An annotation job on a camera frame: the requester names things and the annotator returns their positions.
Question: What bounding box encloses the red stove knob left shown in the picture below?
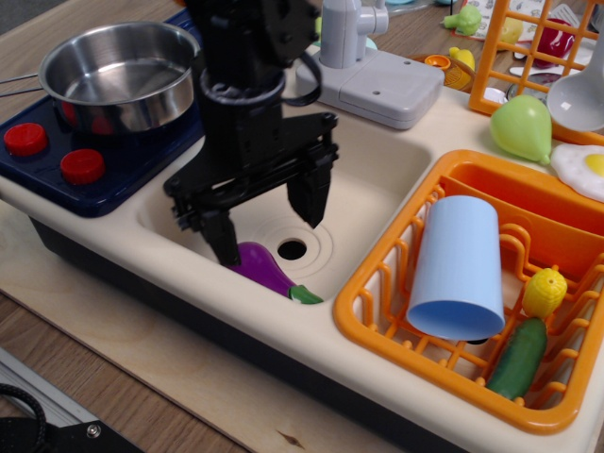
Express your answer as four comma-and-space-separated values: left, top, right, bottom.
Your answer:
4, 123, 48, 157

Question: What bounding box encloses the green toy pear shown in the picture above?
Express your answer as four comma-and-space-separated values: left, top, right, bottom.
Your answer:
490, 94, 552, 165

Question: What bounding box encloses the red toy pepper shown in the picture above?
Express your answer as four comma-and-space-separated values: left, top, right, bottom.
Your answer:
533, 18, 575, 69

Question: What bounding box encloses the grey toy faucet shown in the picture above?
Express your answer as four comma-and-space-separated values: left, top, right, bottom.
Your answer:
310, 1, 445, 130

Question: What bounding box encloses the orange upright grid rack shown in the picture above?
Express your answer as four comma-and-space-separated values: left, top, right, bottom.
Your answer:
468, 0, 604, 147

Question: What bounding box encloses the green toy cucumber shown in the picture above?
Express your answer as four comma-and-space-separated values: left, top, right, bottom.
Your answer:
486, 317, 548, 400

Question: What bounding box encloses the cream toy sink unit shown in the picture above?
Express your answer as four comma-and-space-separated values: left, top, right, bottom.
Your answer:
1, 88, 603, 452

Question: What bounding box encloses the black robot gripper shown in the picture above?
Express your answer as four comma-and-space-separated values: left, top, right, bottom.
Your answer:
164, 71, 338, 266

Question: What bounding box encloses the black mount plate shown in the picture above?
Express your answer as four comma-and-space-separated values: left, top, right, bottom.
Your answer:
1, 417, 142, 452

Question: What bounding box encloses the stainless steel pan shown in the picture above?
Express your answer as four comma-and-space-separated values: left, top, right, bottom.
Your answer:
0, 20, 203, 138

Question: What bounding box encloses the orange dish rack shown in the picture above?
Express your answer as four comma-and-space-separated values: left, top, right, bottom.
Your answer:
334, 150, 603, 434

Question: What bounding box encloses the purple toy eggplant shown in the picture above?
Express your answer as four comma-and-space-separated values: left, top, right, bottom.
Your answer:
228, 242, 324, 305

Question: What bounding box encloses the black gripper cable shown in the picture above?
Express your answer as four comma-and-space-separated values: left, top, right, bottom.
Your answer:
281, 49, 323, 108

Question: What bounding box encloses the red stove knob right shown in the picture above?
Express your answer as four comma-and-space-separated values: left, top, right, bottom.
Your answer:
59, 148, 106, 185

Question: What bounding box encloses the green toy broccoli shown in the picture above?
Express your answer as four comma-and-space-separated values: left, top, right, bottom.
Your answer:
443, 5, 482, 36

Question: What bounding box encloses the yellow toy corn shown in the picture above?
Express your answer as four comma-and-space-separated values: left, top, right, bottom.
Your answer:
522, 268, 567, 319

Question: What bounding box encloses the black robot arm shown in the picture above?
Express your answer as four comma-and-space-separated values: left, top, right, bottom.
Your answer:
164, 1, 338, 266

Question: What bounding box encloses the red stove knob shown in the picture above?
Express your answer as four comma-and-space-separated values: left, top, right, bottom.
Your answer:
4, 123, 48, 157
59, 148, 106, 185

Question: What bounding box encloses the light blue plastic cup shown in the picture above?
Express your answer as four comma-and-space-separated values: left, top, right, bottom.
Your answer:
407, 195, 505, 341

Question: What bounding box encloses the toy fried egg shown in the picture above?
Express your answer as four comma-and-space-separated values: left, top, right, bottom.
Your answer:
551, 144, 603, 202

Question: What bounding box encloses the grey plastic ladle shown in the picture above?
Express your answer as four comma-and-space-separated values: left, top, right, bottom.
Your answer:
546, 34, 603, 132

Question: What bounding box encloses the dark blue toy stove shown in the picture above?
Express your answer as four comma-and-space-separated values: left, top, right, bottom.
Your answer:
0, 6, 209, 219

